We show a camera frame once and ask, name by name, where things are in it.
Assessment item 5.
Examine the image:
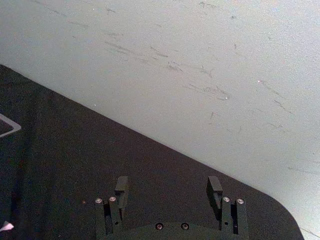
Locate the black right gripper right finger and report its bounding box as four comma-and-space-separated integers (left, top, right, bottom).
206, 175, 249, 237

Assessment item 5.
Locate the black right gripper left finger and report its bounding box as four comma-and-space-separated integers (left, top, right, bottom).
93, 175, 130, 240

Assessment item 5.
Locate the black table cloth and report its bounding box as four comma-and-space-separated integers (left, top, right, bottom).
0, 64, 305, 240

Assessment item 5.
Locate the small white plastic piece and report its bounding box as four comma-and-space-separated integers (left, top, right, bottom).
0, 221, 15, 232

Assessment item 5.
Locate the clear plastic case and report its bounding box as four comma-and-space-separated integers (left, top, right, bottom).
0, 113, 22, 139

